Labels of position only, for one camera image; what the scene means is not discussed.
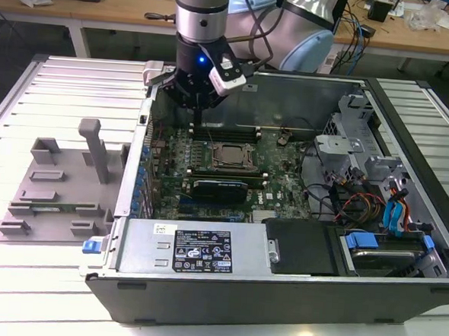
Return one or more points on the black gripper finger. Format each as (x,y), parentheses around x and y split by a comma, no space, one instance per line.
(215,102)
(174,87)

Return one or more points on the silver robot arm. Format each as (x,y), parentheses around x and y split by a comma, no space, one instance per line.
(200,6)

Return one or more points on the CPU socket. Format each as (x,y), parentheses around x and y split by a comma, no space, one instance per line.
(212,163)

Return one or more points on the black graphics card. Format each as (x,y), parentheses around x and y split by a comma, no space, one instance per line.
(219,192)

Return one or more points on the green motherboard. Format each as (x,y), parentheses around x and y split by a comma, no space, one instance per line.
(280,186)

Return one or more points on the metal drive cage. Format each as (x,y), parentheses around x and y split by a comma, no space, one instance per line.
(338,144)

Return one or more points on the grey parts rack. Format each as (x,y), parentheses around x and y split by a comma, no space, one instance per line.
(70,189)

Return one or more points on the green RAM stick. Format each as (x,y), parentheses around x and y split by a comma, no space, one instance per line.
(69,206)

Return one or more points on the silver power supply unit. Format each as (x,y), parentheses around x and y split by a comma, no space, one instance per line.
(147,247)

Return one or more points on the black plastic shroud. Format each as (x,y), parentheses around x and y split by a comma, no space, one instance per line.
(300,245)

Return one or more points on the small black adapter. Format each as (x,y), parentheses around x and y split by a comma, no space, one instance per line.
(368,31)

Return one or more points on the blue case latch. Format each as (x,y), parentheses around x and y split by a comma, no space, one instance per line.
(91,246)

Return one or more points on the black container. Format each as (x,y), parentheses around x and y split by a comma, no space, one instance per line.
(379,10)

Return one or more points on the black PC case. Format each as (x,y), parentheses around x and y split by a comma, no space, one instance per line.
(239,302)

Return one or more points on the hard disk in blue carrier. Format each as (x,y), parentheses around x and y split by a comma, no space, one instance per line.
(363,241)

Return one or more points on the clear plastic bags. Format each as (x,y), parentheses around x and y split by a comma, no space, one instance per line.
(428,16)

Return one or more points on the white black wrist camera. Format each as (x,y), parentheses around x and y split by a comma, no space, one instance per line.
(226,80)

